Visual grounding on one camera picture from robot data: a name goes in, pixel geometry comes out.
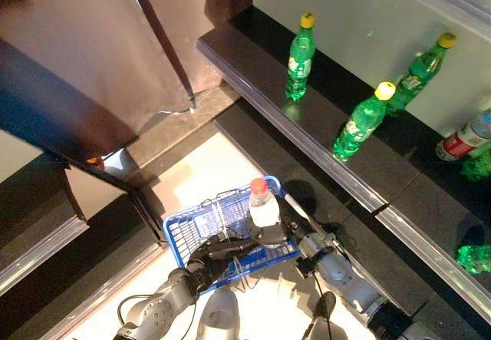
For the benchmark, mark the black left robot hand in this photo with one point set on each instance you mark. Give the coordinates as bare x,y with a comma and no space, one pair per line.
215,257

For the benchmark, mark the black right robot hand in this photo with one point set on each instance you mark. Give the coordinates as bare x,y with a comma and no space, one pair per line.
284,234

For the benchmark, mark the clear water bottle red cap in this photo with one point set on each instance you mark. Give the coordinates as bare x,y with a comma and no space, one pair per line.
264,209
466,138

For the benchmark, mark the blue plastic shopping basket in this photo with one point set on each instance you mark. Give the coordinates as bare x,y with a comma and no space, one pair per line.
184,232

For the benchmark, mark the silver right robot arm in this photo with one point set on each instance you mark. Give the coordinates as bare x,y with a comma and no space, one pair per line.
337,271

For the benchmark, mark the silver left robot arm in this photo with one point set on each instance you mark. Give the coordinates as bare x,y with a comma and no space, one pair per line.
161,309

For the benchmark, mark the silver left robot leg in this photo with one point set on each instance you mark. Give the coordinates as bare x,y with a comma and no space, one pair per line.
218,313

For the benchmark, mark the silver robot leg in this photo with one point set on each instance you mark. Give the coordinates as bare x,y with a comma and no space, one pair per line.
322,317
218,313

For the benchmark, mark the silver right robot leg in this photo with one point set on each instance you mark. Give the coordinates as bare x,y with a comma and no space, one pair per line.
322,317

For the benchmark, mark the green Sprite bottle yellow cap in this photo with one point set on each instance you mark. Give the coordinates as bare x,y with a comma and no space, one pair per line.
420,75
360,125
475,167
473,259
301,63

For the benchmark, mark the small orange object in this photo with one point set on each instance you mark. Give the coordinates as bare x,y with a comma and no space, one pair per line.
94,161

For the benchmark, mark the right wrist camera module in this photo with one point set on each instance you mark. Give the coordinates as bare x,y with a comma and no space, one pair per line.
305,267

